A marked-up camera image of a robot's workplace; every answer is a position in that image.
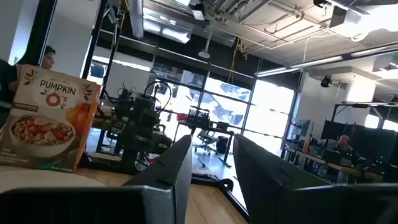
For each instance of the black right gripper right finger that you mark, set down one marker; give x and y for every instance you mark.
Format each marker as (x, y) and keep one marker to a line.
(280, 199)

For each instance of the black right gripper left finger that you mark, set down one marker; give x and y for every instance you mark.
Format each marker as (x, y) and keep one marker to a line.
(155, 202)

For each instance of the pumpkin cereal box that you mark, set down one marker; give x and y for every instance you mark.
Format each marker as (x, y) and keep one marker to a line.
(46, 124)

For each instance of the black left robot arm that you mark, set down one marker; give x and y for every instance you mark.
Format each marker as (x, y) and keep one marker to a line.
(140, 124)

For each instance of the black office chair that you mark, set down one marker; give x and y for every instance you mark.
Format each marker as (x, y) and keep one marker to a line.
(206, 140)

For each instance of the person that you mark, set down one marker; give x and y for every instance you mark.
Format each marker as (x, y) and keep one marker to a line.
(48, 59)
(344, 143)

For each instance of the black ceiling spotlight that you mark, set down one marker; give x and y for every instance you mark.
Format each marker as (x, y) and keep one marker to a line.
(326, 81)

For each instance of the black aluminium rig frame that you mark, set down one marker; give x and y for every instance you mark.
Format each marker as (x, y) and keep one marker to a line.
(230, 196)

